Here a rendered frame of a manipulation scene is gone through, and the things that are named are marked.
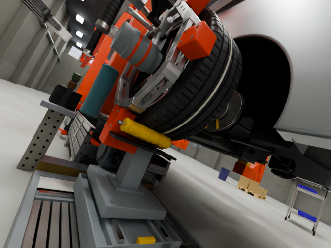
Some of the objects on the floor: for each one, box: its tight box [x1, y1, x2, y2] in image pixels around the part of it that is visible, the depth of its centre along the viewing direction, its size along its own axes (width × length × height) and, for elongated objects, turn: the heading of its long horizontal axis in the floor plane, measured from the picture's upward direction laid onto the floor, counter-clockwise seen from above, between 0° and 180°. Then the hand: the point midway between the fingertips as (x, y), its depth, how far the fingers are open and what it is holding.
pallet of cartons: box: [236, 175, 268, 200], centre depth 598 cm, size 84×112×66 cm
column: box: [16, 109, 66, 171], centre depth 101 cm, size 10×10×42 cm
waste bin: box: [218, 167, 231, 181], centre depth 667 cm, size 46×42×54 cm
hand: (59, 30), depth 49 cm, fingers closed
